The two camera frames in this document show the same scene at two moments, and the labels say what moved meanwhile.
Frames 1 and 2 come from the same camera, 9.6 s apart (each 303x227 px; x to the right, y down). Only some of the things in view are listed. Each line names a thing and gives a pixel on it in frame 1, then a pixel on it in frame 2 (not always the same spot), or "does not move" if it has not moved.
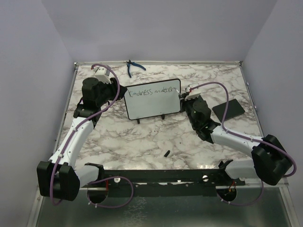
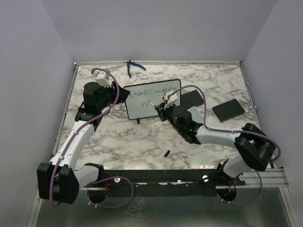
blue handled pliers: [129, 62] does not move
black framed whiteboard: [152, 100] does not move
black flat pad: [234, 109] does not move
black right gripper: [183, 102] to [162, 111]
